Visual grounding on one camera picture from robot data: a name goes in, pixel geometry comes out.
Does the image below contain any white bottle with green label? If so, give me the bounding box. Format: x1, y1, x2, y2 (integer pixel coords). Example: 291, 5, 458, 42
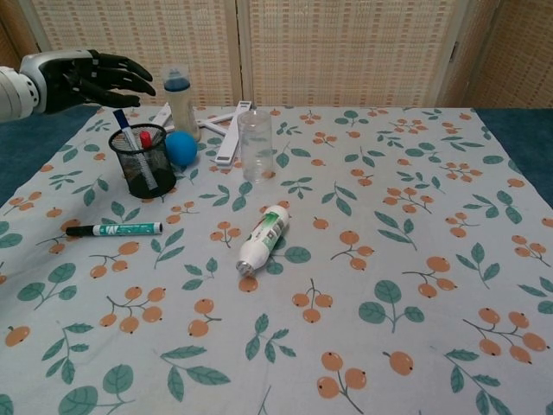
235, 204, 290, 277

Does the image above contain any clear plastic cup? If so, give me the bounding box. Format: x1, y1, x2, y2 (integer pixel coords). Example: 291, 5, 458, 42
237, 109, 276, 182

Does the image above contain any blue capped marker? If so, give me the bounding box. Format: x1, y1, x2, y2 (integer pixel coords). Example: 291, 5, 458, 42
112, 108, 158, 191

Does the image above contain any black capped green label marker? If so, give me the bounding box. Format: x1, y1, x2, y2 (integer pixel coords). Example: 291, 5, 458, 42
65, 220, 164, 239

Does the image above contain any bamboo folding screen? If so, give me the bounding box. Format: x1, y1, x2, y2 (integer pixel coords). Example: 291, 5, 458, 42
0, 0, 553, 110

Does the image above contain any white folding laptop stand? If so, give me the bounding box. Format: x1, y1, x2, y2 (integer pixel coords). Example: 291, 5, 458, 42
150, 99, 254, 168

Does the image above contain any black mesh pen holder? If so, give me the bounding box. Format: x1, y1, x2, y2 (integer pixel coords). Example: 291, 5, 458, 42
107, 124, 179, 201

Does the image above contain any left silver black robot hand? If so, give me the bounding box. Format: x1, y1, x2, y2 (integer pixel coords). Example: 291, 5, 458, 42
18, 48, 158, 116

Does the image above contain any blue ball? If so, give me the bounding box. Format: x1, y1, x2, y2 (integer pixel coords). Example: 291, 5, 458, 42
164, 131, 199, 168

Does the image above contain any milky bottle with blue cap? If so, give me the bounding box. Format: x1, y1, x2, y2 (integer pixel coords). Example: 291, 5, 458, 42
162, 66, 202, 144

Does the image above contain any floral fruit print tablecloth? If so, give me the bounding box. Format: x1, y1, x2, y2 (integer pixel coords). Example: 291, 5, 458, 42
0, 105, 553, 415

